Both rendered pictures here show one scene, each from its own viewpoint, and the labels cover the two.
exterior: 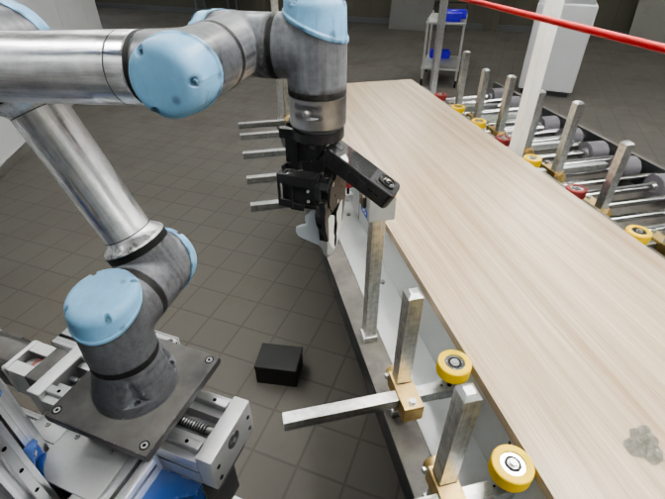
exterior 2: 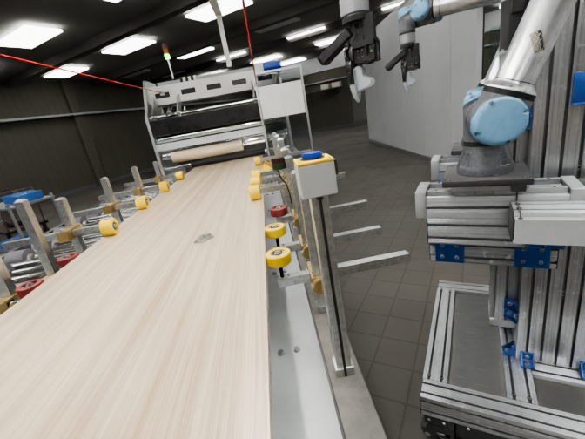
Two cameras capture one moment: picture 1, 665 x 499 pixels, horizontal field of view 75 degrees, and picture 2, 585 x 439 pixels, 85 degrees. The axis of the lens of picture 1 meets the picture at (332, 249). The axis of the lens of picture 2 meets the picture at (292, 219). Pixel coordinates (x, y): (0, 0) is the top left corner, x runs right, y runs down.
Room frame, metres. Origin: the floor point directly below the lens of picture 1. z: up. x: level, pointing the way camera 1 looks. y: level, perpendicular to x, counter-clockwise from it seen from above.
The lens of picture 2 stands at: (1.56, -0.06, 1.31)
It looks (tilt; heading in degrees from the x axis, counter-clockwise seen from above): 19 degrees down; 191
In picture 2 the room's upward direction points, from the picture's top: 10 degrees counter-clockwise
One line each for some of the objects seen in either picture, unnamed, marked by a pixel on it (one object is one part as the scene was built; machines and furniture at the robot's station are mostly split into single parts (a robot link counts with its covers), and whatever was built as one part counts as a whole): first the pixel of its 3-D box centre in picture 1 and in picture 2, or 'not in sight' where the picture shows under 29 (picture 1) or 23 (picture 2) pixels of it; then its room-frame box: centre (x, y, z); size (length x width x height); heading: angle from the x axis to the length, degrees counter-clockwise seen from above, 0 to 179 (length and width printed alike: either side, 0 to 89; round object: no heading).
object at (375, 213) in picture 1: (378, 203); (315, 177); (0.95, -0.11, 1.18); 0.07 x 0.07 x 0.08; 13
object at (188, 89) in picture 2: not in sight; (230, 153); (-2.25, -1.40, 0.95); 1.65 x 0.70 x 1.90; 103
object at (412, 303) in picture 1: (403, 365); (316, 260); (0.69, -0.17, 0.88); 0.04 x 0.04 x 0.48; 13
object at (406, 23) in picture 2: not in sight; (406, 21); (-0.21, 0.31, 1.61); 0.09 x 0.08 x 0.11; 63
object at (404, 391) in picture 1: (403, 391); (318, 276); (0.67, -0.18, 0.81); 0.14 x 0.06 x 0.05; 13
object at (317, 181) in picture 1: (314, 166); (359, 41); (0.58, 0.03, 1.46); 0.09 x 0.08 x 0.12; 70
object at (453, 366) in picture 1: (451, 375); (280, 267); (0.68, -0.29, 0.85); 0.08 x 0.08 x 0.11
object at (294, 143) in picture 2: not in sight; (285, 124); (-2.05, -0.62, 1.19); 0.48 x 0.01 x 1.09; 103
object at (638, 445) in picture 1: (647, 442); (203, 236); (0.47, -0.62, 0.91); 0.09 x 0.07 x 0.02; 137
